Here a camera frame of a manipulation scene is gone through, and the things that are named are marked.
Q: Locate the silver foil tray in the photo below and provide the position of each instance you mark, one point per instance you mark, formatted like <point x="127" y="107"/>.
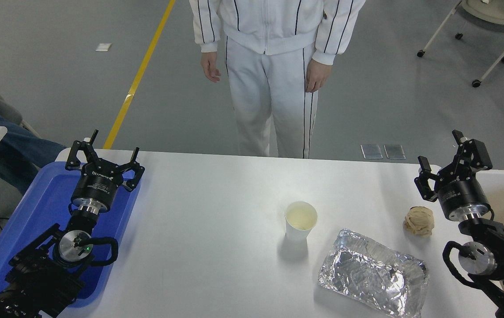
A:
<point x="371" y="274"/>

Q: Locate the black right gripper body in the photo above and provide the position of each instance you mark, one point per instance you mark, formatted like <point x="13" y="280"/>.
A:
<point x="461" y="192"/>

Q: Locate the person's left hand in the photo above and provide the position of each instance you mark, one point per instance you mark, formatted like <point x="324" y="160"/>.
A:
<point x="317" y="74"/>

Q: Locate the seated person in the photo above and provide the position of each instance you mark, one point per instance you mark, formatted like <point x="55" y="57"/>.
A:
<point x="13" y="150"/>

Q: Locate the crumpled tan paper ball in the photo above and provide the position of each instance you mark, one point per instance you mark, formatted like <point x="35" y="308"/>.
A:
<point x="419" y="221"/>

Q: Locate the blue plastic tray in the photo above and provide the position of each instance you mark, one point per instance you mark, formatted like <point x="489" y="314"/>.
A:
<point x="44" y="207"/>

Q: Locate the grey chair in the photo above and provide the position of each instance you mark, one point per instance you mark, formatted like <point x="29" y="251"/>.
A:
<point x="9" y="115"/>

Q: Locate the white paper cup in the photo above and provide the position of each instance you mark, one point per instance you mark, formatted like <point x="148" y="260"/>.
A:
<point x="298" y="232"/>

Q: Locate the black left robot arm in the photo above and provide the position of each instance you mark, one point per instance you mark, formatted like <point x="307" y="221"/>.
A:
<point x="35" y="274"/>

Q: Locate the clear floor plate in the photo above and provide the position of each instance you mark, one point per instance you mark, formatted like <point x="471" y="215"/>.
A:
<point x="371" y="151"/>
<point x="394" y="152"/>

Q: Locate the standing person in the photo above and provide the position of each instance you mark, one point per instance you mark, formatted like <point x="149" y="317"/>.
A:
<point x="269" y="88"/>

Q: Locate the person's right hand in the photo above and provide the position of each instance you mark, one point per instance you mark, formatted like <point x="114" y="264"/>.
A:
<point x="210" y="66"/>

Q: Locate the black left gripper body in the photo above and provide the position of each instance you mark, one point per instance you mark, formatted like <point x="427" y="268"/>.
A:
<point x="95" y="187"/>

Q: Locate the white wheeled chair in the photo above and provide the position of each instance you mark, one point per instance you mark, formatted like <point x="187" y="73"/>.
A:
<point x="490" y="11"/>

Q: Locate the white paper scrap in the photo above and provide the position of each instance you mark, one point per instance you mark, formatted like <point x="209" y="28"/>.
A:
<point x="103" y="47"/>

